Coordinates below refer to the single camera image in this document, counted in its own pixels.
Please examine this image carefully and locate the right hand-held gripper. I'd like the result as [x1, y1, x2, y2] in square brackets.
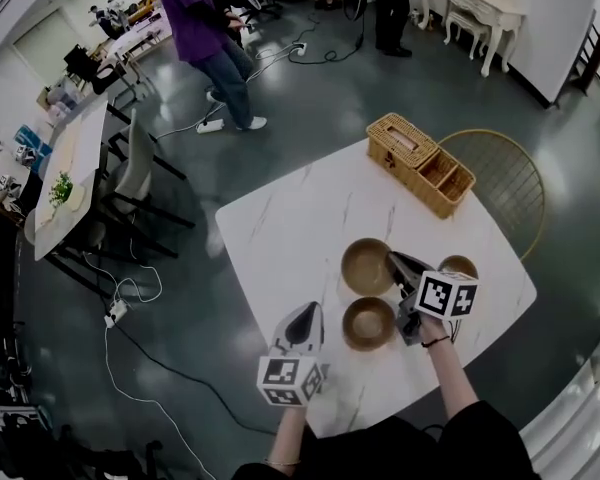
[388, 251, 480, 347]

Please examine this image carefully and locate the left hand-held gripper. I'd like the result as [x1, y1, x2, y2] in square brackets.
[257, 302, 330, 409]

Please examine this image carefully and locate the beige ceramic bowl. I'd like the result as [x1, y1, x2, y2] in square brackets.
[341, 296, 399, 353]
[340, 237, 399, 297]
[437, 254, 480, 282]

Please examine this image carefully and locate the person's right forearm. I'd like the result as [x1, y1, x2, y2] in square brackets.
[419, 315, 481, 417]

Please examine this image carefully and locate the person's left forearm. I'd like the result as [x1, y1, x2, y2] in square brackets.
[267, 406, 309, 469]

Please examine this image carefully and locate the woven wicker basket box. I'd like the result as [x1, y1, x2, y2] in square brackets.
[365, 112, 477, 220]

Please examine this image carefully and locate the person's black clothing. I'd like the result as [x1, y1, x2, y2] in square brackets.
[232, 400, 541, 480]

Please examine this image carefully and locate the grey dining chair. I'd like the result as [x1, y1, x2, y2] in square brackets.
[97, 108, 196, 259]

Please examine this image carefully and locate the white ornate stool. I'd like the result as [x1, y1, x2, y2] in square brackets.
[444, 7, 492, 62]

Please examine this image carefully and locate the white ornate vanity desk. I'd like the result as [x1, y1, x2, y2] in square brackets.
[419, 0, 526, 79]

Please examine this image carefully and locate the green potted plant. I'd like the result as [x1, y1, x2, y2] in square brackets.
[48, 171, 86, 213]

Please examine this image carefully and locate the white side table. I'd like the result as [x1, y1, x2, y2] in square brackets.
[33, 98, 110, 262]

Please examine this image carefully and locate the black floor cable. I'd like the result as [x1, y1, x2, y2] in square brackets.
[114, 317, 279, 437]

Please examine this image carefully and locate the gold wire chair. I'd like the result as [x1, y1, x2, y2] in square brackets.
[437, 128, 546, 264]

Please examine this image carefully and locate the white floor cable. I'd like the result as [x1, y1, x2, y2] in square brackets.
[157, 50, 301, 142]
[103, 325, 204, 480]

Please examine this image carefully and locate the wooden staircase with black rail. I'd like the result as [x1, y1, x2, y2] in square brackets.
[572, 10, 600, 94]

